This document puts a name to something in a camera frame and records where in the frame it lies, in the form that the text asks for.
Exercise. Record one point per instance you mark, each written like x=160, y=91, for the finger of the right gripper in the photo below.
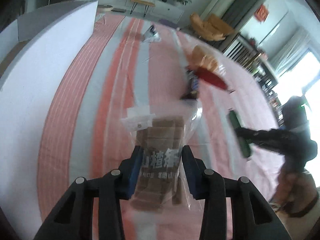
x=268, y=140

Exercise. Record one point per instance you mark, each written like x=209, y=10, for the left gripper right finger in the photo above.
x=252, y=216

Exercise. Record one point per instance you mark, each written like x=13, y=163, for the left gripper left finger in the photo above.
x=72, y=216

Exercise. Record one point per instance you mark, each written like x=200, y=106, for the green candy tube pack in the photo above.
x=237, y=128

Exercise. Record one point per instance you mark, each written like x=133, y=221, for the red cone snack pack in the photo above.
x=212, y=78

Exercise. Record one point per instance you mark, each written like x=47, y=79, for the dark brown chocolate bar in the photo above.
x=192, y=92

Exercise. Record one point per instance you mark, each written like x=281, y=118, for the bagged bread loaf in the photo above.
x=205, y=61

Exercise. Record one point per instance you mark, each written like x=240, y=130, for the clear bag brown hawthorn strips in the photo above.
x=161, y=130

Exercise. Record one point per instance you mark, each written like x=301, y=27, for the person's right hand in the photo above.
x=296, y=194

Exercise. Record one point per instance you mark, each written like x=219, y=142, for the dark wooden chair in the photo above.
x=245, y=53

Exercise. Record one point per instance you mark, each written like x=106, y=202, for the orange lounge chair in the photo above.
x=212, y=29

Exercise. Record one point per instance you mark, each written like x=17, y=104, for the white standing air conditioner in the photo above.
x=216, y=7

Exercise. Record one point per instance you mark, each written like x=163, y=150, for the white triangular snack pouch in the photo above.
x=151, y=35

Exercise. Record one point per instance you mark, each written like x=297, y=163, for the striped pink grey tablecloth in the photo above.
x=116, y=70

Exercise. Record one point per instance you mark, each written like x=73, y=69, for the white foam board box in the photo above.
x=53, y=36

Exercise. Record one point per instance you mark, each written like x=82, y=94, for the white tv cabinet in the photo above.
x=161, y=10

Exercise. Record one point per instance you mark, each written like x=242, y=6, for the small wooden side table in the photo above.
x=146, y=5

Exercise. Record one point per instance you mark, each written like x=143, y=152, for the red wall hanging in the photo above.
x=261, y=13

